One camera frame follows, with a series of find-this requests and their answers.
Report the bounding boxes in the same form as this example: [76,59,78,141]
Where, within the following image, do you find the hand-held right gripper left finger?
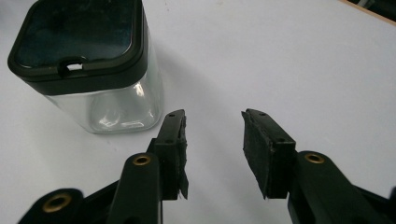
[147,108,190,201]

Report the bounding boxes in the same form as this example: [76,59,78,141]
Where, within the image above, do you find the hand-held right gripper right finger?
[241,108,297,200]

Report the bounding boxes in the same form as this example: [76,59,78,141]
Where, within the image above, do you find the clear jar with black lid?
[7,0,164,135]

